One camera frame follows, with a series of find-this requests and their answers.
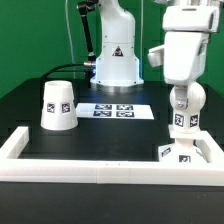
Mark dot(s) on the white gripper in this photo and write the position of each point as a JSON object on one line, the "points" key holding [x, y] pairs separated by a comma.
{"points": [[184, 62]]}

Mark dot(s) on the white lamp bulb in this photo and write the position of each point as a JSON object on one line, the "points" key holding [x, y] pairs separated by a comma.
{"points": [[187, 120]]}

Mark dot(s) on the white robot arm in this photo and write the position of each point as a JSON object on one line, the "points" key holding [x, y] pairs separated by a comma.
{"points": [[188, 25]]}

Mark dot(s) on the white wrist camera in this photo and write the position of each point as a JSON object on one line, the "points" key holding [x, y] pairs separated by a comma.
{"points": [[156, 56]]}

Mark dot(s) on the white U-shaped frame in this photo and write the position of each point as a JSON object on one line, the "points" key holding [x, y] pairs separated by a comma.
{"points": [[15, 169]]}

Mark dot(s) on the white marker sheet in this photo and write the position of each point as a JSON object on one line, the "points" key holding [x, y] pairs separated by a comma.
{"points": [[114, 111]]}

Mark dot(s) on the white lamp shade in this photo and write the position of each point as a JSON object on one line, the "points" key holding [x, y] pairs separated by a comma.
{"points": [[58, 112]]}

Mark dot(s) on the white lamp base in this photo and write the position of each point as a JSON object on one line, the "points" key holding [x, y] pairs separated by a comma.
{"points": [[183, 149]]}

